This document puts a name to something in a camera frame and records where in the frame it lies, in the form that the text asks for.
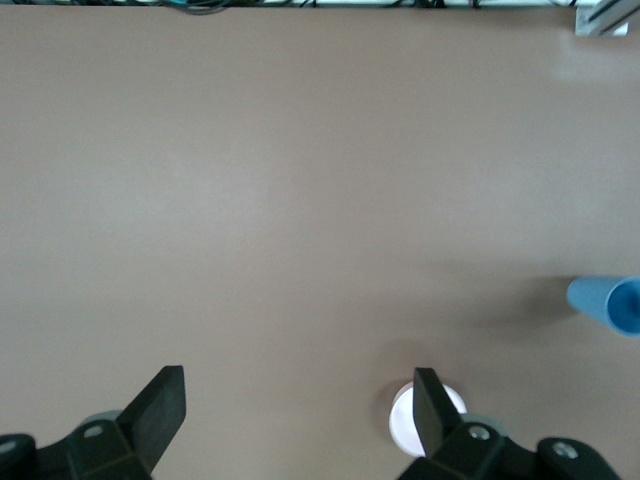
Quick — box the aluminium frame profile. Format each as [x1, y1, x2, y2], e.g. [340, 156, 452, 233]
[573, 0, 632, 37]

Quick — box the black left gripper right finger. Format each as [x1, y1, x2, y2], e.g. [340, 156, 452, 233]
[398, 367, 622, 480]

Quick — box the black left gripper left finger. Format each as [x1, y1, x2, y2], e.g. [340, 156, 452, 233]
[0, 365, 187, 480]

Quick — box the white round cup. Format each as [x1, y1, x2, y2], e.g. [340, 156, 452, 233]
[388, 381, 469, 457]

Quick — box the blue ribbed plastic cup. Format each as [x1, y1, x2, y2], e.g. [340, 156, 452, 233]
[566, 275, 640, 340]

